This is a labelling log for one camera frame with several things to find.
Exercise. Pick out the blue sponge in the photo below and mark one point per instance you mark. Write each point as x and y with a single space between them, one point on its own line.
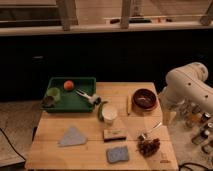
117 154

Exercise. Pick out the white cup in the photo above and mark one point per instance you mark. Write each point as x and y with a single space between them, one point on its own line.
109 114

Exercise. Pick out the dark small cup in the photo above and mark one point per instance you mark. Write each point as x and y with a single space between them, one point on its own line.
48 101

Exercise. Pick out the orange fruit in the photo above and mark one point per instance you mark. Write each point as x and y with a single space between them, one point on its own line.
68 85

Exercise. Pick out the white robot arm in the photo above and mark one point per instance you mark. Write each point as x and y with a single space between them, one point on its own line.
186 83

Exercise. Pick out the brown wooden bowl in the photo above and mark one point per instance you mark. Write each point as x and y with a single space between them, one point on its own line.
145 99

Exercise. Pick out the green plastic tray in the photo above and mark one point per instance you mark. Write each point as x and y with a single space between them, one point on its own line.
70 101

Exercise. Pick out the green plastic cup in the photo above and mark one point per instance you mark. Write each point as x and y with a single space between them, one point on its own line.
54 92

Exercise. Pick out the spice bottles rack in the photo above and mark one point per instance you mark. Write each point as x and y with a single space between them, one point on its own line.
196 126

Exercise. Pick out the brown wooden block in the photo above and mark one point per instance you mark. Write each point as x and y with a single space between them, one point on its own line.
114 135

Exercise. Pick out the light blue towel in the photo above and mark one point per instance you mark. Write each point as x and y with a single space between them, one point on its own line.
72 137

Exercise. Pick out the silver metal spoon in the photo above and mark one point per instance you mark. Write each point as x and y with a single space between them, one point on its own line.
145 134

